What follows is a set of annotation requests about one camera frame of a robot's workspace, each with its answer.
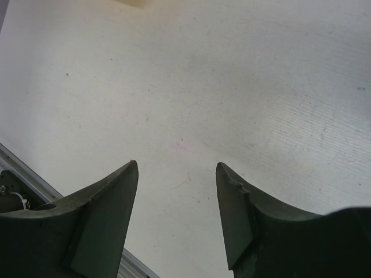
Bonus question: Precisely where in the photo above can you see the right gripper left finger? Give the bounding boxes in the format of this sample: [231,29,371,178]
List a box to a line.
[1,160,139,277]

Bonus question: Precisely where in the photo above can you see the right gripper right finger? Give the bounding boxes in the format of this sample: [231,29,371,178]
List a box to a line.
[216,162,370,277]

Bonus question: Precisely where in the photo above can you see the aluminium rail frame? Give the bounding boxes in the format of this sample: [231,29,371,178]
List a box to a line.
[1,144,159,277]

